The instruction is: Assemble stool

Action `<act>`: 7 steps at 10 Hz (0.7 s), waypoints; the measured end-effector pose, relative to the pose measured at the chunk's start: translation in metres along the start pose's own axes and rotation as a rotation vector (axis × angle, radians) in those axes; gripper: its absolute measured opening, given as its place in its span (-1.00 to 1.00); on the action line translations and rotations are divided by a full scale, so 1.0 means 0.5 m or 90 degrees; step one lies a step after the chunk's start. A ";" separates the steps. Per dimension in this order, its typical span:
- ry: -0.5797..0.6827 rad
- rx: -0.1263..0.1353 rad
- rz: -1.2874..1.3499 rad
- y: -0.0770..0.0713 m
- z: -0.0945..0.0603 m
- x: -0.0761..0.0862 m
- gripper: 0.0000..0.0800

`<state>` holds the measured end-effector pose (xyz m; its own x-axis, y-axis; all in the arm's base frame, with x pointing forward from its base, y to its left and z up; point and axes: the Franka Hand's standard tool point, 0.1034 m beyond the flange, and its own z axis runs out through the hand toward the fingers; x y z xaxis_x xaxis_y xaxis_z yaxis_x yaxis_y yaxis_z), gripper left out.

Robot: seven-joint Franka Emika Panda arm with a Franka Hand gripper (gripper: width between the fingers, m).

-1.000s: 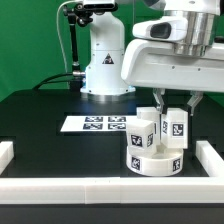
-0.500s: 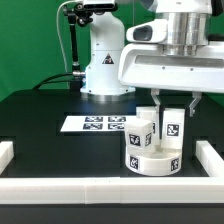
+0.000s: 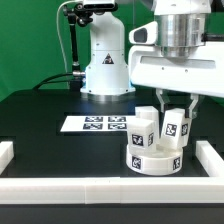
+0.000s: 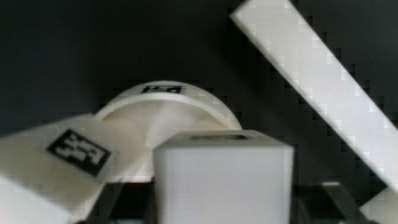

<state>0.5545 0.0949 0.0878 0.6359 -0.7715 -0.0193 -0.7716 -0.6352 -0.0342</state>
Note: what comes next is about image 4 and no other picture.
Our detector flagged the white round stool seat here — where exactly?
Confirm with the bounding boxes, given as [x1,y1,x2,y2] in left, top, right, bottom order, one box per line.
[95,81,241,182]

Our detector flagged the white U-shaped fence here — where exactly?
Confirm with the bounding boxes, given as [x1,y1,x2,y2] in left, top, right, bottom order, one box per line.
[230,0,398,224]

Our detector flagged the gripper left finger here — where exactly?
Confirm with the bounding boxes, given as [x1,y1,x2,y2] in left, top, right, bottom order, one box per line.
[83,183,122,224]

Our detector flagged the white stool leg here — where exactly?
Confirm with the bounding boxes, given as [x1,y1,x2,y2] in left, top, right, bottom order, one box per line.
[0,115,145,224]
[152,130,292,224]

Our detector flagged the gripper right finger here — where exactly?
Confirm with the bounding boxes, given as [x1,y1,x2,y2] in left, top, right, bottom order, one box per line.
[298,181,378,224]

